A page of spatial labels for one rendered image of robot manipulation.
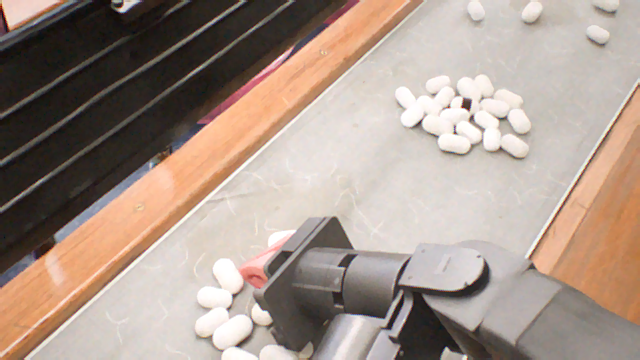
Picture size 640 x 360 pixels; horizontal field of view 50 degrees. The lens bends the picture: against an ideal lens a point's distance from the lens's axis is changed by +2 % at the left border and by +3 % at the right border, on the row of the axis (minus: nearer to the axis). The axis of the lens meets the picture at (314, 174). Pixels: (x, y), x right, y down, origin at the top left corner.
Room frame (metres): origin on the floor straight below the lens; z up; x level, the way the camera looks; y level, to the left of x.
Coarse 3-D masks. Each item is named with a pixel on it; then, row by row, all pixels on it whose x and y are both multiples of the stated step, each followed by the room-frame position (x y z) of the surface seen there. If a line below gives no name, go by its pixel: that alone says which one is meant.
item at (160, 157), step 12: (120, 0) 0.25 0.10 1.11; (132, 0) 0.25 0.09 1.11; (144, 0) 0.26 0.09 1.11; (156, 0) 0.26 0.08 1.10; (120, 12) 0.24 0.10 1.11; (132, 12) 0.25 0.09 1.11; (144, 12) 0.25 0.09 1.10; (156, 156) 0.46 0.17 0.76; (48, 240) 0.34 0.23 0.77; (36, 252) 0.33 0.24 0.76
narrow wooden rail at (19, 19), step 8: (8, 0) 0.67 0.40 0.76; (16, 0) 0.67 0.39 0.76; (24, 0) 0.68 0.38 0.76; (32, 0) 0.68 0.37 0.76; (40, 0) 0.68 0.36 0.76; (48, 0) 0.68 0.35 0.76; (56, 0) 0.69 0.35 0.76; (64, 0) 0.69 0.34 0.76; (8, 8) 0.66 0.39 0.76; (16, 8) 0.66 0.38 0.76; (24, 8) 0.66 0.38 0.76; (32, 8) 0.66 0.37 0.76; (40, 8) 0.67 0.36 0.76; (48, 8) 0.67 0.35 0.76; (8, 16) 0.64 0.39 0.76; (16, 16) 0.64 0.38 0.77; (24, 16) 0.65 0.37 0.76; (32, 16) 0.65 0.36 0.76; (8, 24) 0.63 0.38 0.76; (16, 24) 0.63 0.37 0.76
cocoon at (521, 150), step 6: (504, 138) 0.57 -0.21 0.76; (510, 138) 0.57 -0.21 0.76; (516, 138) 0.57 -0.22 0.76; (504, 144) 0.56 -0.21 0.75; (510, 144) 0.56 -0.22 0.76; (516, 144) 0.56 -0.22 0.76; (522, 144) 0.56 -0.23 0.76; (510, 150) 0.56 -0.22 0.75; (516, 150) 0.56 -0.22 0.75; (522, 150) 0.56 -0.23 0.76; (516, 156) 0.56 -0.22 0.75; (522, 156) 0.55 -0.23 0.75
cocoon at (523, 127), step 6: (510, 114) 0.62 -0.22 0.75; (516, 114) 0.61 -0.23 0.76; (522, 114) 0.61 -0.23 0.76; (510, 120) 0.61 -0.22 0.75; (516, 120) 0.60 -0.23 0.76; (522, 120) 0.60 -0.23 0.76; (528, 120) 0.60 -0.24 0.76; (516, 126) 0.60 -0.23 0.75; (522, 126) 0.60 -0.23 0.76; (528, 126) 0.60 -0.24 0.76; (522, 132) 0.59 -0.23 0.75
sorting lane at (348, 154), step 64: (448, 0) 0.85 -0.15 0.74; (512, 0) 0.87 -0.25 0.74; (576, 0) 0.89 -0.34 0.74; (384, 64) 0.69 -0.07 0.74; (448, 64) 0.71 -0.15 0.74; (512, 64) 0.73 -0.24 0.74; (576, 64) 0.75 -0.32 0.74; (320, 128) 0.56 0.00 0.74; (384, 128) 0.58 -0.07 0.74; (512, 128) 0.61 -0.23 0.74; (576, 128) 0.62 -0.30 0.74; (256, 192) 0.45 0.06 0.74; (320, 192) 0.46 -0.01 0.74; (384, 192) 0.48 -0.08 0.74; (448, 192) 0.49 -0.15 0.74; (512, 192) 0.50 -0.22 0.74; (192, 256) 0.36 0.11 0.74; (128, 320) 0.29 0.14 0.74; (192, 320) 0.29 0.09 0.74
